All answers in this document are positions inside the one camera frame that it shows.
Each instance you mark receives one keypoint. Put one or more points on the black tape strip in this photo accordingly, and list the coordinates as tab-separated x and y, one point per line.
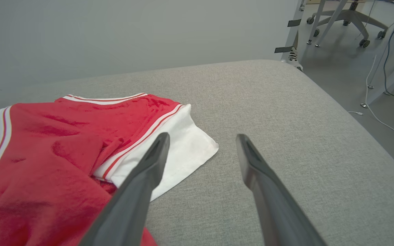
283	49
294	23

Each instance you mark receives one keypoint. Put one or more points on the white partition panel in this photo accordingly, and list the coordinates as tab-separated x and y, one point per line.
132	34

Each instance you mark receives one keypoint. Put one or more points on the red and white basketball jersey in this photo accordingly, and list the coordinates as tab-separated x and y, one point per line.
46	153

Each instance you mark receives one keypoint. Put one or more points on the white table leg frame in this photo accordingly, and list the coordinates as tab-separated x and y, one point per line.
393	68

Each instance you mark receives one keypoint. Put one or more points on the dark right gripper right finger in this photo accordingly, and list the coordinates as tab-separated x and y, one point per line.
272	205

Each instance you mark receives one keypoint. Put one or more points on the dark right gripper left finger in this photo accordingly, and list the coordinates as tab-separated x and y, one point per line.
132	205

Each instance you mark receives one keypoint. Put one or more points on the grey partition post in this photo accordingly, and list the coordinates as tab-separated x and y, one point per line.
294	37

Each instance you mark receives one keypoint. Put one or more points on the white sneaker with black laces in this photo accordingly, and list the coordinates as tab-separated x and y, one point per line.
294	59

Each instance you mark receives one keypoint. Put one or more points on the grey office chair base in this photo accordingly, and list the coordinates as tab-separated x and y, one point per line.
351	15

